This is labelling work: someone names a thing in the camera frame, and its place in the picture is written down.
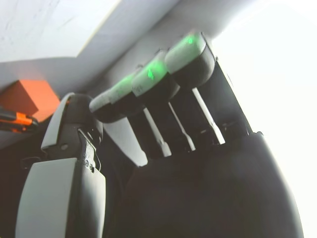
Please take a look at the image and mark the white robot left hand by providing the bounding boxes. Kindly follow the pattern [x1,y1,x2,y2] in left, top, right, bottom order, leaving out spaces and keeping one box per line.
[14,31,305,238]

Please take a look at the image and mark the grey paper sheet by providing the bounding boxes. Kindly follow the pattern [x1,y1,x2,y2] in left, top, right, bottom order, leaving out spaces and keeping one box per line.
[0,0,122,63]

